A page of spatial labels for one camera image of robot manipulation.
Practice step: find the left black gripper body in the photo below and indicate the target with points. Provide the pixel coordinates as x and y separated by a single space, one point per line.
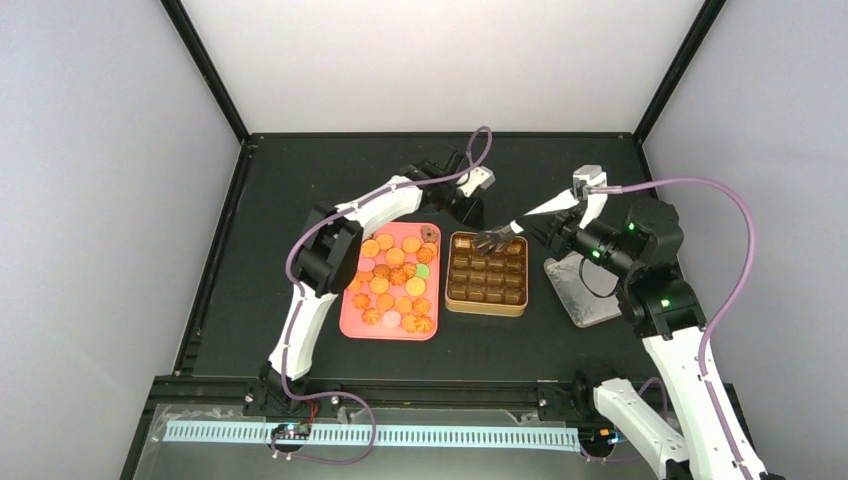
466 213

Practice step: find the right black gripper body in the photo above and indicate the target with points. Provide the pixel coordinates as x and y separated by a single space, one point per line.
558 242

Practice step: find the gold cookie tin box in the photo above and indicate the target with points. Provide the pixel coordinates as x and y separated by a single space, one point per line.
493 284

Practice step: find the green round cookie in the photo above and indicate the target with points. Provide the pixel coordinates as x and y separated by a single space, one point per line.
422 271

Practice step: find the pink plastic tray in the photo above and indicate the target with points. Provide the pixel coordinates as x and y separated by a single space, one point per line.
397 248

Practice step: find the pink round cookie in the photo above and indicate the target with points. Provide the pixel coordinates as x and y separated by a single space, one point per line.
366 265
391 319

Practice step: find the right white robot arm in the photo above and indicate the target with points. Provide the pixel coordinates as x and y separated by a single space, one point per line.
707 441

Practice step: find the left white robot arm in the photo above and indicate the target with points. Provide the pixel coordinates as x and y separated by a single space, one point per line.
324 259

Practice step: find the chocolate donut cookie right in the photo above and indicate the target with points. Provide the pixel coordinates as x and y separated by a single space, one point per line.
430 234

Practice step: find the clear plastic tin lid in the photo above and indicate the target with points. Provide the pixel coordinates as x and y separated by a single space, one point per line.
585 290

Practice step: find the large round sugar cookie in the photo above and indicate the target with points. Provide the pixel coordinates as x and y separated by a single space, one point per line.
415 286

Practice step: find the orange swirl cookie bottom right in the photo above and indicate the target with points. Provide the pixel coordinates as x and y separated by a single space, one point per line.
423 324

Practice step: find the orange swirl cookie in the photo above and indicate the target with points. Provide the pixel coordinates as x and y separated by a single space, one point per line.
423 324
371 316

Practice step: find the orange swirl cookie bottom left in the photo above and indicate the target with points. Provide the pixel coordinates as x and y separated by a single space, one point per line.
371 316

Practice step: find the right circuit board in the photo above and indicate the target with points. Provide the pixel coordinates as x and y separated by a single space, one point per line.
604 436

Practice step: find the circuit board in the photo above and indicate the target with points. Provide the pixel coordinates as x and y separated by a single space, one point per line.
291 432
604 436

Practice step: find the left circuit board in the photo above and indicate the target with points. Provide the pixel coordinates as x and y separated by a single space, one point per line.
291 432

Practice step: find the clear plastic sheet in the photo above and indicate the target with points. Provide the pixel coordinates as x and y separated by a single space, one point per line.
216 443

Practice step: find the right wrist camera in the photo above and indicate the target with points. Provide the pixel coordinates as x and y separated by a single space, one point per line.
586 179

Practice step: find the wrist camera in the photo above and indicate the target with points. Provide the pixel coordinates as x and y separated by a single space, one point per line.
479 178
586 179

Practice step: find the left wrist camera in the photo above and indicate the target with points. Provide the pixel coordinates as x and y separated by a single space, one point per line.
479 178

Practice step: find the white slotted cable rail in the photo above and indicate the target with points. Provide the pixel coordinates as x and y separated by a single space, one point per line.
371 435

